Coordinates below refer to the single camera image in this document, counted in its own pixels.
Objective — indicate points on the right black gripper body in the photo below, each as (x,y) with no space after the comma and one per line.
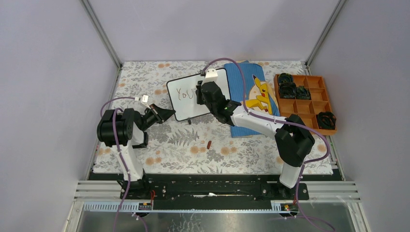
(213,108)

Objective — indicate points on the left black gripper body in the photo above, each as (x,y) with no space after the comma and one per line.
(149,117)

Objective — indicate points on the small black-framed whiteboard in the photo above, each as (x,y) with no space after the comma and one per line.
(183,98)

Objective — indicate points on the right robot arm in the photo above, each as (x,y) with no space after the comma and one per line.
(293,139)

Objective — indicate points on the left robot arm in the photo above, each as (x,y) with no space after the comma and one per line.
(126,131)

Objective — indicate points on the blue Pikachu cloth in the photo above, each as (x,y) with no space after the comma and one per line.
(257,109)

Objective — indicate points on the rolled dark tie top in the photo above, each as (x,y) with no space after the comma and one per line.
(285,78)

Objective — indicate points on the rolled dark tie middle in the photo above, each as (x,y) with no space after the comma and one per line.
(287,90)

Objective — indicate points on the rolled dark tie small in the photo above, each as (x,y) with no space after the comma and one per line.
(302,93)

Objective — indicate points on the orange wooden compartment tray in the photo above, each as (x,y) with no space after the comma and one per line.
(307,110)

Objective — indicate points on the rolled dark tie lower right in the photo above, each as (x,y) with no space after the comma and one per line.
(326,120)

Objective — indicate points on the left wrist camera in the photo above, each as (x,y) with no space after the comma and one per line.
(143,100)

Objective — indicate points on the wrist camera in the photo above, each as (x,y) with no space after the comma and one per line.
(210,75)
(143,100)

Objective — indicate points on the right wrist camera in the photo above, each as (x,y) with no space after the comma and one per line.
(210,75)

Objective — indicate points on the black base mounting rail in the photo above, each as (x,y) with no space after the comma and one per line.
(203,191)

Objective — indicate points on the left aluminium frame post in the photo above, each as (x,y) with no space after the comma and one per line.
(101,32)

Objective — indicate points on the aluminium frame post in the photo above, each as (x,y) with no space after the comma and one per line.
(101,32)
(328,26)

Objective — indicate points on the white slotted cable duct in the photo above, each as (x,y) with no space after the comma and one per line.
(143,207)

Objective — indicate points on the right aluminium frame post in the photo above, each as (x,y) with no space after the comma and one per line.
(328,26)

